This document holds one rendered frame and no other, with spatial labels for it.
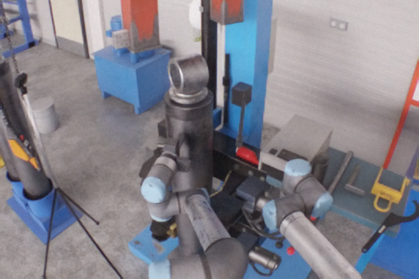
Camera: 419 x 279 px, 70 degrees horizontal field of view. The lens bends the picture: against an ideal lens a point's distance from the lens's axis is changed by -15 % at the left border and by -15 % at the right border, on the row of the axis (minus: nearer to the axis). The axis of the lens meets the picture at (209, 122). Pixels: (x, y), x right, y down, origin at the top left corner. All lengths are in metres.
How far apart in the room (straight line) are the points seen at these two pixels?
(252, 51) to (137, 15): 0.69
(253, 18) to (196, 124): 0.57
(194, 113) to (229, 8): 0.45
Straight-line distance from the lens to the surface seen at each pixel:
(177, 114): 1.44
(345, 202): 1.67
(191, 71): 1.38
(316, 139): 1.78
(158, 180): 1.24
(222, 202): 1.65
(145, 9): 1.22
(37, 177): 2.71
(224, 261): 0.82
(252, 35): 1.66
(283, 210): 1.05
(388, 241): 2.63
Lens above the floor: 2.22
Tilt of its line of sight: 34 degrees down
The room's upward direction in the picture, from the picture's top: straight up
